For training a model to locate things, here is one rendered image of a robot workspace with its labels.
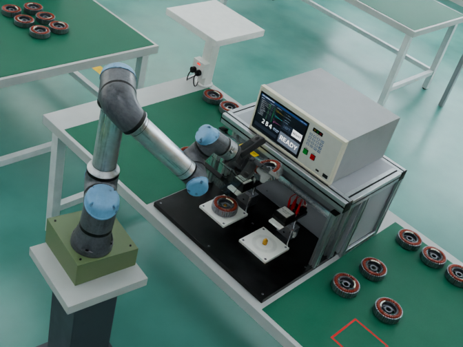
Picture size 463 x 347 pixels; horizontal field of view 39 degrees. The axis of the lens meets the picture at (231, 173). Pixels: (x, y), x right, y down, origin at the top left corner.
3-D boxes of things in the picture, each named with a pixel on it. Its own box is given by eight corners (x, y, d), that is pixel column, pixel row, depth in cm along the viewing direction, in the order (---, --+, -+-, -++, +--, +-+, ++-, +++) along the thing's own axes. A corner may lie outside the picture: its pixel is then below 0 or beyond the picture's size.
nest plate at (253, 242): (264, 264, 258) (265, 261, 257) (238, 241, 265) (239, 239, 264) (289, 250, 268) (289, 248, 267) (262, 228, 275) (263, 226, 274)
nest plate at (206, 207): (222, 228, 269) (223, 226, 269) (198, 207, 276) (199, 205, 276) (247, 215, 279) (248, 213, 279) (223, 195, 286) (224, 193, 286)
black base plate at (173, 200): (261, 303, 244) (262, 299, 242) (153, 205, 274) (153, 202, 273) (335, 255, 275) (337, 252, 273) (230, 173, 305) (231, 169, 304)
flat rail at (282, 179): (331, 220, 249) (333, 215, 248) (220, 136, 279) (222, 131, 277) (333, 219, 250) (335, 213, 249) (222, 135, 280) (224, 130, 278)
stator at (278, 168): (264, 186, 242) (262, 177, 240) (249, 175, 251) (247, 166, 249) (289, 173, 246) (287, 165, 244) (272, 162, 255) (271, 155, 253)
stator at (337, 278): (331, 296, 255) (334, 289, 253) (329, 275, 264) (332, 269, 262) (359, 301, 256) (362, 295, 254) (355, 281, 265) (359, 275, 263)
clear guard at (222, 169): (229, 197, 248) (233, 185, 245) (188, 163, 259) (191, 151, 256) (284, 172, 270) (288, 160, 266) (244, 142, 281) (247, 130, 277)
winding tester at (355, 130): (328, 186, 249) (346, 142, 237) (249, 127, 270) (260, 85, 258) (383, 158, 275) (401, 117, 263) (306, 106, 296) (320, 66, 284)
